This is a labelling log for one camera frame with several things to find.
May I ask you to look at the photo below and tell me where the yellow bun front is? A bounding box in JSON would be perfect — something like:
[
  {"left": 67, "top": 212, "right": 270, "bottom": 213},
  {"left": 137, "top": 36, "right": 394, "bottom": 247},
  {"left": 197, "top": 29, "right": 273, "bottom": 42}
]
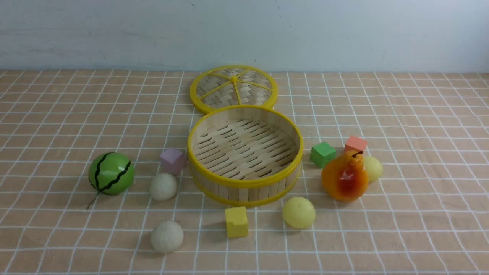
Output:
[{"left": 282, "top": 197, "right": 316, "bottom": 229}]

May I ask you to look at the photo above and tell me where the yellow bun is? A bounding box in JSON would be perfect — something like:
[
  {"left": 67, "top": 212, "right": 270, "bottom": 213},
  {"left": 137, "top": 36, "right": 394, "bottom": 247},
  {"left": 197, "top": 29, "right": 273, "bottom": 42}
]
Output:
[
  {"left": 282, "top": 197, "right": 316, "bottom": 229},
  {"left": 364, "top": 155, "right": 384, "bottom": 183}
]

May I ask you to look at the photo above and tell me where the white bun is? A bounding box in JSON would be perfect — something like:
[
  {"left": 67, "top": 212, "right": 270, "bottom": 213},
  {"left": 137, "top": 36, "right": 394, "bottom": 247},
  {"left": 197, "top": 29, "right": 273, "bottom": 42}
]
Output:
[
  {"left": 151, "top": 220, "right": 184, "bottom": 254},
  {"left": 149, "top": 173, "right": 178, "bottom": 201}
]

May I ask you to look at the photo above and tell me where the bamboo steamer tray yellow rim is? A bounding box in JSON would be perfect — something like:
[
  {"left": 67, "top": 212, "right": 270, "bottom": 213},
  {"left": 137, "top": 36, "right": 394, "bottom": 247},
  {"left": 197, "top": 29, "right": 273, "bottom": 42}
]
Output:
[{"left": 188, "top": 105, "right": 304, "bottom": 207}]

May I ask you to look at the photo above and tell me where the woven bamboo steamer lid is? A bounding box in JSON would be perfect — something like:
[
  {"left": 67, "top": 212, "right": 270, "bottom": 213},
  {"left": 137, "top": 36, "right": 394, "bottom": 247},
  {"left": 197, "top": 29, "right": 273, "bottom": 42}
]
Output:
[{"left": 189, "top": 65, "right": 278, "bottom": 114}]

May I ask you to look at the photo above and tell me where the pink purple cube block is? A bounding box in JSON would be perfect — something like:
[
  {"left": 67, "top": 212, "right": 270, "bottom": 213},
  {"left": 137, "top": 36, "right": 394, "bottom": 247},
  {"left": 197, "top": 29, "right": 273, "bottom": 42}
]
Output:
[{"left": 160, "top": 148, "right": 186, "bottom": 176}]

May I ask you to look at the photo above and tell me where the green cube block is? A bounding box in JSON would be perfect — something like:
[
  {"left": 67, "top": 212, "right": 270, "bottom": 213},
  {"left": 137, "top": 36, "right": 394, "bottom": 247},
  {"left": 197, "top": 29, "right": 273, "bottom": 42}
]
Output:
[{"left": 309, "top": 142, "right": 337, "bottom": 169}]

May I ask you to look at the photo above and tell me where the yellow cube block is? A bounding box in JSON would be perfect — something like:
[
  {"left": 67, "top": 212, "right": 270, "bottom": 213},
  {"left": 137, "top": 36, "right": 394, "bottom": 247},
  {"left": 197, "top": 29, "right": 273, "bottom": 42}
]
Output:
[{"left": 225, "top": 206, "right": 248, "bottom": 239}]

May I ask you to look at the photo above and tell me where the orange toy pear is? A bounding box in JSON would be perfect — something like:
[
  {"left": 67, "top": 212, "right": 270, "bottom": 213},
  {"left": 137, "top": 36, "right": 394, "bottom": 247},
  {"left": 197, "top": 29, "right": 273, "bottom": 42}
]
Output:
[{"left": 321, "top": 151, "right": 369, "bottom": 202}]

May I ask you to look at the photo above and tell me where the salmon orange cube block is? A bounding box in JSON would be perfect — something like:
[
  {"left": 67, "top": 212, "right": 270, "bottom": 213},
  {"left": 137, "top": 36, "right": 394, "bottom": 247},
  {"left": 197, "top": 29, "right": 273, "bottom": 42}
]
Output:
[{"left": 344, "top": 136, "right": 368, "bottom": 152}]

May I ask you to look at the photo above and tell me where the green toy watermelon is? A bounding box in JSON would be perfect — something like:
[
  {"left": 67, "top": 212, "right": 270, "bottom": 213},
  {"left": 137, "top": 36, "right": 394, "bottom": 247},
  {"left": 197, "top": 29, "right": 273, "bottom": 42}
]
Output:
[{"left": 87, "top": 152, "right": 135, "bottom": 209}]

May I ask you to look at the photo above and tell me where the checkered peach tablecloth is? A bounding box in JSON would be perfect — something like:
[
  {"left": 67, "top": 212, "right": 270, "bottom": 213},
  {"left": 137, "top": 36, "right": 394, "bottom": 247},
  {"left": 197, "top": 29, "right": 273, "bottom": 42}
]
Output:
[{"left": 0, "top": 70, "right": 489, "bottom": 275}]

